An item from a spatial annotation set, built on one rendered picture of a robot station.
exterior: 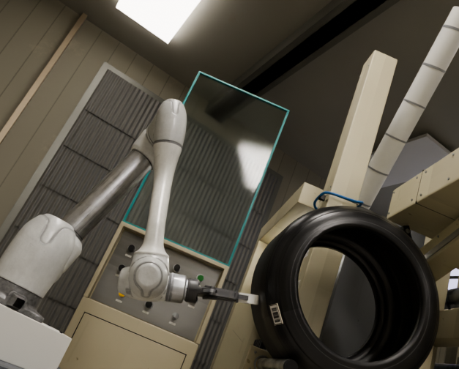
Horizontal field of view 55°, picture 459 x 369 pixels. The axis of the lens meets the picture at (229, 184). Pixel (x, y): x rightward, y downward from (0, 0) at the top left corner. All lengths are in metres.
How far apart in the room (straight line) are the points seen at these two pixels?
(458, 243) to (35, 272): 1.39
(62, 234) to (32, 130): 3.49
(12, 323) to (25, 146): 3.60
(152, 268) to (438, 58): 1.86
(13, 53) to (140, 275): 4.07
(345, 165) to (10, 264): 1.39
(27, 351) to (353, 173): 1.44
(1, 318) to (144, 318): 0.97
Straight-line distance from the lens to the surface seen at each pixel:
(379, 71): 2.38
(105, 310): 2.07
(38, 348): 1.26
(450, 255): 1.84
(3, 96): 4.89
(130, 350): 2.05
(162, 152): 1.52
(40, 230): 1.35
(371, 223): 1.55
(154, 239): 1.30
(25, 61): 5.05
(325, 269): 1.85
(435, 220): 1.92
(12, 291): 1.32
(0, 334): 1.25
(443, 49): 2.56
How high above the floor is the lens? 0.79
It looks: 23 degrees up
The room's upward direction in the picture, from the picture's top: 23 degrees clockwise
